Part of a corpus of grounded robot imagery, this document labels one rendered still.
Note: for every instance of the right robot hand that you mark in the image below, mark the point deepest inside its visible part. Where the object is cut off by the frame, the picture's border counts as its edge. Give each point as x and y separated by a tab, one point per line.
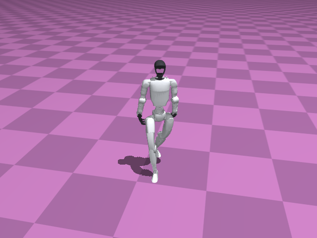
140	119

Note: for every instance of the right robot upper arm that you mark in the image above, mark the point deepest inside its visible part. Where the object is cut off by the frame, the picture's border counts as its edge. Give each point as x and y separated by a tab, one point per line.
145	85

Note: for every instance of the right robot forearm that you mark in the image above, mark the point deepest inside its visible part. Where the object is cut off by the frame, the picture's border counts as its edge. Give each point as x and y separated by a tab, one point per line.
140	108

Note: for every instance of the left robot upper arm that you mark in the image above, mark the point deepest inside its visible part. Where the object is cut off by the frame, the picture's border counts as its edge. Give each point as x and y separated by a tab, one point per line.
173	85

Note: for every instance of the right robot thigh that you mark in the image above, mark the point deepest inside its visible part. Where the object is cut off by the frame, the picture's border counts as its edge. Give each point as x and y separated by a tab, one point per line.
150	132

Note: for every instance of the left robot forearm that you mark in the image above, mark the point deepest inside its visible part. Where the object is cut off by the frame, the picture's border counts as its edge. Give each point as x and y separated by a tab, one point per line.
174	108

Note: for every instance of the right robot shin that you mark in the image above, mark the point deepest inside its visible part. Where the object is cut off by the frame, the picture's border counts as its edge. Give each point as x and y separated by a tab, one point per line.
153	160

